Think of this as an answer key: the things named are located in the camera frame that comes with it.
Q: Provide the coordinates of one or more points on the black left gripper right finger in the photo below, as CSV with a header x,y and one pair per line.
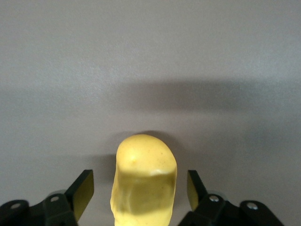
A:
x,y
211,202

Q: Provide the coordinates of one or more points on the yellow potato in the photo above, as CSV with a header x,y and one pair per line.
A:
x,y
144,181

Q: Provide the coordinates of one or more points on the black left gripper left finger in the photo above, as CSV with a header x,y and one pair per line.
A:
x,y
70,195

